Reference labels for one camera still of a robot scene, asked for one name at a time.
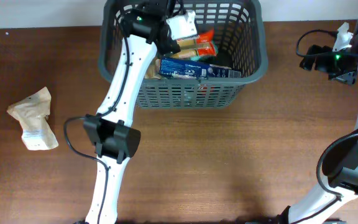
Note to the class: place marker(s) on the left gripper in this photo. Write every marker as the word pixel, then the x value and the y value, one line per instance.
pixel 169 46

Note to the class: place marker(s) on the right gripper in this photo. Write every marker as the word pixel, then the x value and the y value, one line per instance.
pixel 322 65

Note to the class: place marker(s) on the orange spaghetti packet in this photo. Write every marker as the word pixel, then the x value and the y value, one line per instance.
pixel 197 47

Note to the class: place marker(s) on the beige paper pouch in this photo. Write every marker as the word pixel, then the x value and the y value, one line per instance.
pixel 153 70
pixel 32 113

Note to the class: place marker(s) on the green Nescafe coffee bag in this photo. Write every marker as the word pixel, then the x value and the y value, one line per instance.
pixel 202 90

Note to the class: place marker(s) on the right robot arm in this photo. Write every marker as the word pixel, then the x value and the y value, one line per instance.
pixel 337 167

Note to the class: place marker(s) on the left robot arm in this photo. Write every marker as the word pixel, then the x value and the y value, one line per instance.
pixel 130 40

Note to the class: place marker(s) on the grey plastic basket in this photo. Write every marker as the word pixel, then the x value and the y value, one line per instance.
pixel 240 39

